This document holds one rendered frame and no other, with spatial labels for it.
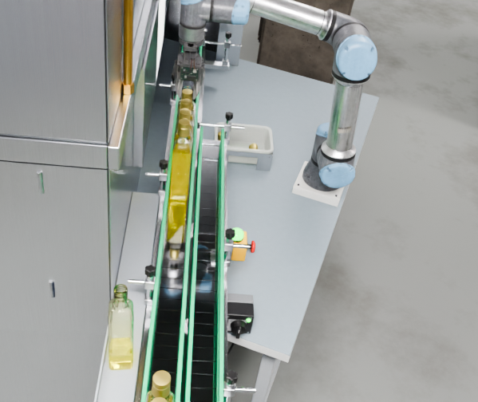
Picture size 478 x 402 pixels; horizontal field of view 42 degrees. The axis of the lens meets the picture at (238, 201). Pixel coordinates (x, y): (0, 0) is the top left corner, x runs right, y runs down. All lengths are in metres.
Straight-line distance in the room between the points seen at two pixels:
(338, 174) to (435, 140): 2.29
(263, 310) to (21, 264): 0.71
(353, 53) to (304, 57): 2.57
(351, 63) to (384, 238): 1.68
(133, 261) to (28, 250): 0.34
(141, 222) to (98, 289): 0.34
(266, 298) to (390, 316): 1.20
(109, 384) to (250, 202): 0.94
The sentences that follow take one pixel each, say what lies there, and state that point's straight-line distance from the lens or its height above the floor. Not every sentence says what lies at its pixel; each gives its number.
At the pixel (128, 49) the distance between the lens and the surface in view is 1.44.
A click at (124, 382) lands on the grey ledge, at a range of 1.54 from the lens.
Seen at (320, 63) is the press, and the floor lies 0.21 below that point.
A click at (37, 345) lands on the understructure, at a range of 1.87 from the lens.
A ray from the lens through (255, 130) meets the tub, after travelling 2.45.
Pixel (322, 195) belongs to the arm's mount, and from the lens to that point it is 2.26.
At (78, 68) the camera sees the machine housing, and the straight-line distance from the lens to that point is 1.24.
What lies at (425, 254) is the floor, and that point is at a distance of 3.39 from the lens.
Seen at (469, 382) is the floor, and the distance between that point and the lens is 2.93.
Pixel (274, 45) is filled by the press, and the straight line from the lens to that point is 4.38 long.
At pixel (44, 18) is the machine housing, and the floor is 1.66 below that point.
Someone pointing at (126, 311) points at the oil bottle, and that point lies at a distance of 1.40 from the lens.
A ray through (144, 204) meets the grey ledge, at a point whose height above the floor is 0.88.
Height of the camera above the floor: 2.17
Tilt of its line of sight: 40 degrees down
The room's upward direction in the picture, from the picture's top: 9 degrees clockwise
